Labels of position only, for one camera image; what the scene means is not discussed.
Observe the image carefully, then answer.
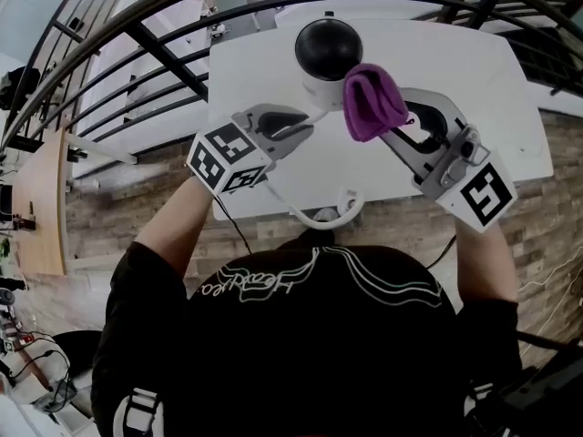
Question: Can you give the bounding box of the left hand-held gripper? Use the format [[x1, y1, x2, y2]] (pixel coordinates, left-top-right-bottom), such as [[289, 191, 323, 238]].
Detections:
[[185, 102, 316, 197]]

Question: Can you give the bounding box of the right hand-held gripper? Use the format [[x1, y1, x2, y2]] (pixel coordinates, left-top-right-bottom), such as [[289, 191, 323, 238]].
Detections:
[[379, 87, 519, 233]]

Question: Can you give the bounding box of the purple cloth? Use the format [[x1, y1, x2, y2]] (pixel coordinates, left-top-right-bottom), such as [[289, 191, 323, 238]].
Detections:
[[341, 62, 416, 144]]

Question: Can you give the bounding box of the black and white dome appliance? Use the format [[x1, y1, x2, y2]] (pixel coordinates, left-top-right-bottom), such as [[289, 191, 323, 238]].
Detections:
[[293, 10, 365, 113]]

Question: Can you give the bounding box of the person's left forearm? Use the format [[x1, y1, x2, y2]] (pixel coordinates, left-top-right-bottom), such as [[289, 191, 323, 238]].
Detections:
[[134, 175, 218, 281]]

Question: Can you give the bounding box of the person's right forearm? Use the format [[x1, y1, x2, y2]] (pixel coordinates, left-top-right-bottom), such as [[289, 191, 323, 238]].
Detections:
[[453, 218, 520, 304]]

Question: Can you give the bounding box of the dark metal railing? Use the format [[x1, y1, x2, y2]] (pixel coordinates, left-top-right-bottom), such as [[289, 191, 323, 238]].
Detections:
[[0, 0, 583, 154]]

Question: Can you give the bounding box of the person's black t-shirt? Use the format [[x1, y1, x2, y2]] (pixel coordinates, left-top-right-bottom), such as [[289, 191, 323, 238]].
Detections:
[[89, 232, 523, 437]]

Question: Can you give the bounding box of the black bag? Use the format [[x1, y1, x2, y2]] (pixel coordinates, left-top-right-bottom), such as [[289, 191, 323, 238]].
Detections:
[[0, 65, 43, 111]]

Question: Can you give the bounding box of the black chair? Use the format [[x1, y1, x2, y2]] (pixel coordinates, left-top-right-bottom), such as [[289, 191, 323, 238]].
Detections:
[[498, 330, 583, 437]]

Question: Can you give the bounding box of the black round stool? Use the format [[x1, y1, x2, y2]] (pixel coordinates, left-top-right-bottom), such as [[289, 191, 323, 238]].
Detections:
[[50, 330, 105, 384]]

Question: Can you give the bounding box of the black cable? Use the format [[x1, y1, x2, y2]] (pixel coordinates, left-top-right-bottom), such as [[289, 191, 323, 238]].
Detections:
[[211, 193, 254, 255], [424, 234, 457, 271]]

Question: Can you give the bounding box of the white floor cable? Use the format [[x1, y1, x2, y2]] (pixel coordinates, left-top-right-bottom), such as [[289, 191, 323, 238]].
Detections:
[[517, 243, 583, 359]]

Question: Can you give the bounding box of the white harness strap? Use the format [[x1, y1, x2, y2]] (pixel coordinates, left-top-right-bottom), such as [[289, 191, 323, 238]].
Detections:
[[463, 381, 496, 421], [112, 385, 164, 437]]

